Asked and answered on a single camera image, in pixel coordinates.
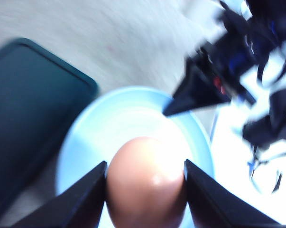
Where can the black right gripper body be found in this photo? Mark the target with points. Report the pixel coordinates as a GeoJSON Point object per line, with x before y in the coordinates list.
{"type": "Point", "coordinates": [245, 34]}

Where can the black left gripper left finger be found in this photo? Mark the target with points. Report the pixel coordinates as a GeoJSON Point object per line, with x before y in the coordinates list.
{"type": "Point", "coordinates": [78, 205]}

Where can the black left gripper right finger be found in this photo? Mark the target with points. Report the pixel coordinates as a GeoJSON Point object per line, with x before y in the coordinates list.
{"type": "Point", "coordinates": [213, 206]}

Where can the brown egg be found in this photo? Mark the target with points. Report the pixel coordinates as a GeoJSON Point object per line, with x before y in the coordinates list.
{"type": "Point", "coordinates": [145, 185]}

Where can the light blue plate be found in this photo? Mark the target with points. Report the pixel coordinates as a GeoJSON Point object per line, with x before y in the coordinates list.
{"type": "Point", "coordinates": [128, 113]}

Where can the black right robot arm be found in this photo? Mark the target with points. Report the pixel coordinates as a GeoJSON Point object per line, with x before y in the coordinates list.
{"type": "Point", "coordinates": [269, 131]}

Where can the dark green tray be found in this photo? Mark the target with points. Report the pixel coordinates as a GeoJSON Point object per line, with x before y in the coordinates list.
{"type": "Point", "coordinates": [40, 94]}

